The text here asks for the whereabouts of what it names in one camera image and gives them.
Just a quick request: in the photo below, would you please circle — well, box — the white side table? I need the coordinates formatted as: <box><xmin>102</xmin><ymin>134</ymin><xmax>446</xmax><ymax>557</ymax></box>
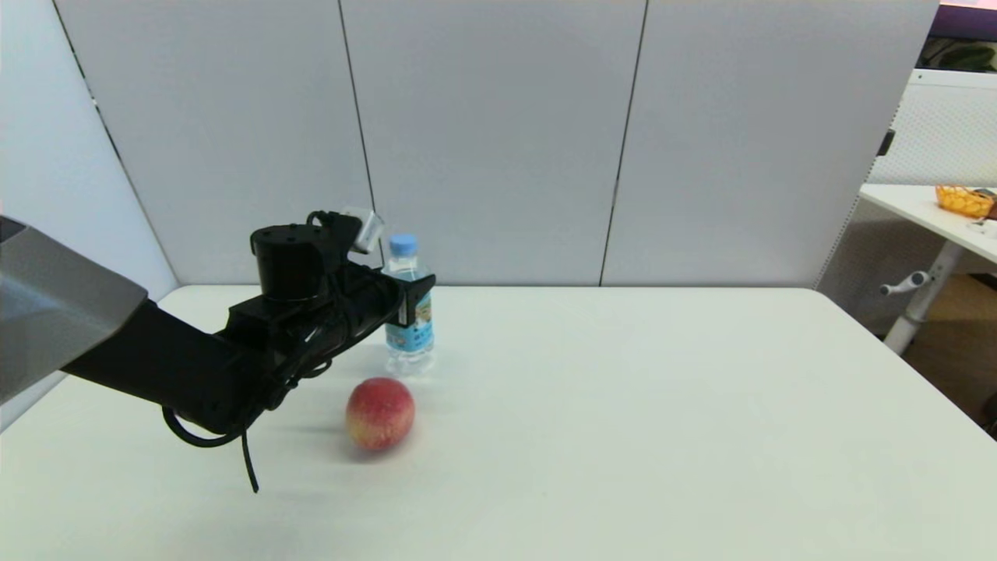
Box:
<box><xmin>857</xmin><ymin>184</ymin><xmax>997</xmax><ymax>357</ymax></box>

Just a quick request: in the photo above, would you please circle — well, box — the yellow wire basket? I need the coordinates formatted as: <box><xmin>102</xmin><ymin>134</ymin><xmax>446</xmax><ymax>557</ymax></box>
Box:
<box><xmin>934</xmin><ymin>185</ymin><xmax>995</xmax><ymax>220</ymax></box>

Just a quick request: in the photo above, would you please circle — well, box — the dark purple board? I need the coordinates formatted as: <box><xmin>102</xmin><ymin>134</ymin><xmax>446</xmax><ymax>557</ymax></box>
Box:
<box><xmin>927</xmin><ymin>4</ymin><xmax>997</xmax><ymax>44</ymax></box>

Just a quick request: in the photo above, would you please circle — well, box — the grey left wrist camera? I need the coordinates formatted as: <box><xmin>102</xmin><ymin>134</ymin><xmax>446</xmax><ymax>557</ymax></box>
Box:
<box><xmin>341</xmin><ymin>207</ymin><xmax>386</xmax><ymax>255</ymax></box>

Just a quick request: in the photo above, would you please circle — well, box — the grey crank handle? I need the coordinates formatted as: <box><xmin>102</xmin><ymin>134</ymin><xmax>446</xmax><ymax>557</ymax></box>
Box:
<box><xmin>879</xmin><ymin>271</ymin><xmax>932</xmax><ymax>298</ymax></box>

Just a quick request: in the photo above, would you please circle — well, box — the green plant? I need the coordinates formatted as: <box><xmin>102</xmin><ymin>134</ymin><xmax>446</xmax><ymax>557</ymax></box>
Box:
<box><xmin>919</xmin><ymin>37</ymin><xmax>997</xmax><ymax>75</ymax></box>

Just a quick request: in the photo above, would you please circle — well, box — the white perforated panel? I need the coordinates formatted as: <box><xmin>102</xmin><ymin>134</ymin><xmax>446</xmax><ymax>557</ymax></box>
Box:
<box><xmin>812</xmin><ymin>70</ymin><xmax>997</xmax><ymax>337</ymax></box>

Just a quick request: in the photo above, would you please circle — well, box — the clear soda water bottle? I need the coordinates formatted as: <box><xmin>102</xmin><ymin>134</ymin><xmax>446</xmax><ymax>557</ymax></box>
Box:
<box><xmin>383</xmin><ymin>233</ymin><xmax>435</xmax><ymax>377</ymax></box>

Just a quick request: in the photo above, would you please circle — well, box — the red yellow peach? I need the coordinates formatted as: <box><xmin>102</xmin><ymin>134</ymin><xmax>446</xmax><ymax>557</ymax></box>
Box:
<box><xmin>346</xmin><ymin>377</ymin><xmax>417</xmax><ymax>451</ymax></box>

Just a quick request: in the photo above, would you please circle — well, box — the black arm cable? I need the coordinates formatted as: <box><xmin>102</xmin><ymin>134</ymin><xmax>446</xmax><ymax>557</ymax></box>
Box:
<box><xmin>161</xmin><ymin>343</ymin><xmax>312</xmax><ymax>494</ymax></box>

